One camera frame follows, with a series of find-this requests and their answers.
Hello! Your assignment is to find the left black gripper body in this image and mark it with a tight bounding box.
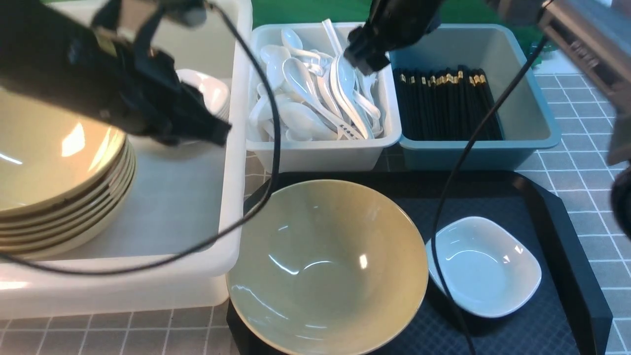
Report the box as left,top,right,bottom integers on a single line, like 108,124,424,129
93,39,232,147

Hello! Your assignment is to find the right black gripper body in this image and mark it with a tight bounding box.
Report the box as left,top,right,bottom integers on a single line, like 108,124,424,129
344,0,444,75

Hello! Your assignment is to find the yellow-green noodle bowl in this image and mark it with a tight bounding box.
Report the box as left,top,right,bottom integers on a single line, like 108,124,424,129
227,179,429,355

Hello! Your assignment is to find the small white sauce dish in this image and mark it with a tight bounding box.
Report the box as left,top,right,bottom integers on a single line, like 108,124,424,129
425,216,542,319

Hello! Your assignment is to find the white ceramic soup spoon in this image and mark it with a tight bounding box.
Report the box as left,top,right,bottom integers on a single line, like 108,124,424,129
281,28,321,63

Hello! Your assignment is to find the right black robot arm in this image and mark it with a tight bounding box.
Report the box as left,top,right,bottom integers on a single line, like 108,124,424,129
344,0,631,166

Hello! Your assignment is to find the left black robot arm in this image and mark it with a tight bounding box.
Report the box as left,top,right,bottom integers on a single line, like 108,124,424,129
0,0,231,146

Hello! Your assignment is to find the green cloth backdrop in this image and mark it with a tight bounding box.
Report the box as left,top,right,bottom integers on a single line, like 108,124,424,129
252,0,542,54

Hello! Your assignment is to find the stack of white dishes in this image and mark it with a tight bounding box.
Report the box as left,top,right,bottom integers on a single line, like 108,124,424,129
118,67,232,146

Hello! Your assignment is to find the blue-grey chopstick bin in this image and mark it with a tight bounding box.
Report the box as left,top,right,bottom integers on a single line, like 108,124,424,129
389,23,561,171

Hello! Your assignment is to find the bundle of black chopsticks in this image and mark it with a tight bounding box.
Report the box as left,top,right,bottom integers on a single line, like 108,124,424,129
392,66,495,141

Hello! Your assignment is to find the pile of white spoons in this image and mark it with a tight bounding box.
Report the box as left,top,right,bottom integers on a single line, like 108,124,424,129
260,19,383,142

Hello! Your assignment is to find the white spoon bin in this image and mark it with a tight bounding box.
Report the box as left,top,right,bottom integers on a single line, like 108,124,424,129
243,22,402,172

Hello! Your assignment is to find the stack of yellow bowls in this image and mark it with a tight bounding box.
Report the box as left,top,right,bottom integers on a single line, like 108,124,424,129
0,91,136,259

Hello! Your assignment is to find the right black cable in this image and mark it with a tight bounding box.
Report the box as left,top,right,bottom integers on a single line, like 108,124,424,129
431,37,549,355

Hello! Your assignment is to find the black cable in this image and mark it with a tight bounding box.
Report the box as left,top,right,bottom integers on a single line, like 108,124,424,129
0,2,282,277
431,37,549,355

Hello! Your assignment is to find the left black cable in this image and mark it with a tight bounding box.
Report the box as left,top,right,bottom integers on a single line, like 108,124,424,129
0,2,282,277

